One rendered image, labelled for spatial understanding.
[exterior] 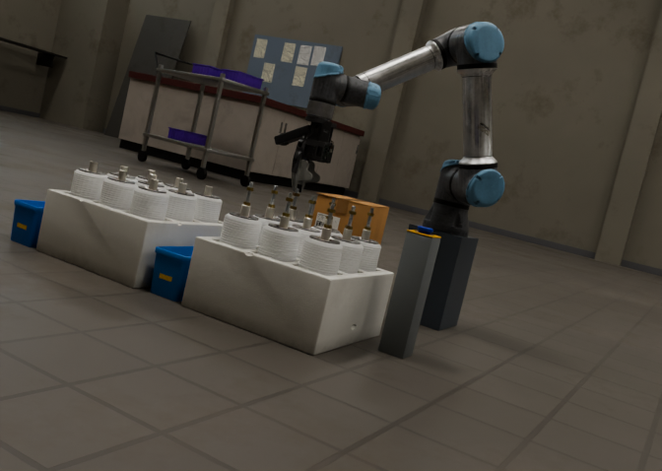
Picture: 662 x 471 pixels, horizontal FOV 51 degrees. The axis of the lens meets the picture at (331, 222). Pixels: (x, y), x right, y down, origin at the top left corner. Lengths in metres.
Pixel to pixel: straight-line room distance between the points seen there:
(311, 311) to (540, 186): 8.01
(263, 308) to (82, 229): 0.61
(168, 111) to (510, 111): 4.42
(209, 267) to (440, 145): 8.31
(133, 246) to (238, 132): 6.31
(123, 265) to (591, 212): 7.92
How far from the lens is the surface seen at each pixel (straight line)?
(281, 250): 1.68
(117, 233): 1.93
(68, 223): 2.07
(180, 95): 8.76
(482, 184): 2.11
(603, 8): 9.80
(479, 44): 2.09
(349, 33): 10.86
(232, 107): 8.25
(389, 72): 2.14
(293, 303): 1.62
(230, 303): 1.72
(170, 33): 12.59
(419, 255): 1.74
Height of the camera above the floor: 0.44
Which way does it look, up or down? 5 degrees down
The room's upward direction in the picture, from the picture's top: 13 degrees clockwise
